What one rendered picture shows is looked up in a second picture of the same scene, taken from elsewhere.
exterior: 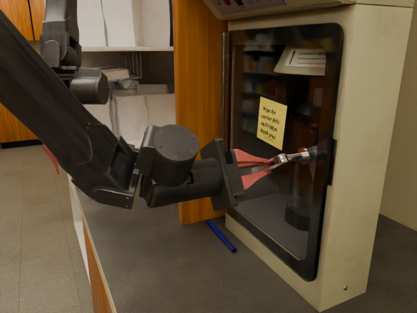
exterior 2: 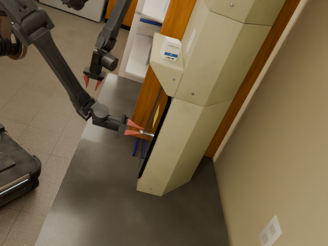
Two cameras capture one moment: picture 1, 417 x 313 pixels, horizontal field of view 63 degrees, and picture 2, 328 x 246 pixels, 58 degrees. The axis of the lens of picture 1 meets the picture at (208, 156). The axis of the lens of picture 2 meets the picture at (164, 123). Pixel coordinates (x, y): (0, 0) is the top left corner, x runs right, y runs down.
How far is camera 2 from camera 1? 77 cm
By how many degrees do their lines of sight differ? 20
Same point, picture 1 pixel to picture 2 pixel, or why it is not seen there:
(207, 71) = not seen: hidden behind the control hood
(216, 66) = not seen: hidden behind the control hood
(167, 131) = (100, 106)
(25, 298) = (70, 123)
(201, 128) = (149, 99)
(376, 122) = (177, 138)
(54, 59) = (100, 45)
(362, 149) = (168, 144)
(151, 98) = not seen: hidden behind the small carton
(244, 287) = (122, 168)
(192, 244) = (121, 143)
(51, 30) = (105, 32)
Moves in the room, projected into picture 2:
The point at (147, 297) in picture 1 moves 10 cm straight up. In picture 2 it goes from (88, 151) to (92, 134)
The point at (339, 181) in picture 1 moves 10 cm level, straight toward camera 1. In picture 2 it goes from (154, 150) to (134, 156)
